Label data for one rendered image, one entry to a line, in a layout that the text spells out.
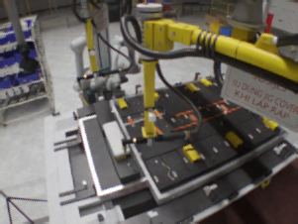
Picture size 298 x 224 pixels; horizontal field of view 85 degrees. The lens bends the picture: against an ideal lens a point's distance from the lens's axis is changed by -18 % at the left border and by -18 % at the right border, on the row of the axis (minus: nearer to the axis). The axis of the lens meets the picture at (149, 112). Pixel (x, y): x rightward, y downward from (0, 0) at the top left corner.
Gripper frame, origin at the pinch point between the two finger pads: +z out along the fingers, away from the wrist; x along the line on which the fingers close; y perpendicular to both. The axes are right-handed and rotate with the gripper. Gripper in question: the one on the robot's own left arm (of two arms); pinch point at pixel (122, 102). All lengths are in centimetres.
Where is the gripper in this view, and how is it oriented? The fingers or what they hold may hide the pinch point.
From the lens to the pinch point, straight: 206.7
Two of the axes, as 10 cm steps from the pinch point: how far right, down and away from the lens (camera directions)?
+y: -2.2, 3.1, 9.2
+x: -9.2, 2.4, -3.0
